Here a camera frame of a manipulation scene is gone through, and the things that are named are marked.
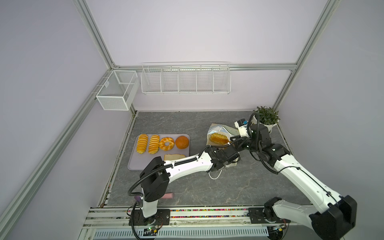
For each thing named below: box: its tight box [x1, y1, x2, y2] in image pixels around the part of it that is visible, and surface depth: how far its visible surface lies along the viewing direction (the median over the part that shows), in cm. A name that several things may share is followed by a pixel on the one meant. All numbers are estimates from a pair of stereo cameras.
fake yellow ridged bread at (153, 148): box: [148, 134, 160, 155], surface depth 100 cm
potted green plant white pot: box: [251, 106, 281, 135], surface depth 97 cm
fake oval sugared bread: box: [210, 133, 229, 145], surface depth 101 cm
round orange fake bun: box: [175, 135, 189, 150], surface depth 100 cm
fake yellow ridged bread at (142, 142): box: [136, 133, 149, 154], surface depth 101 cm
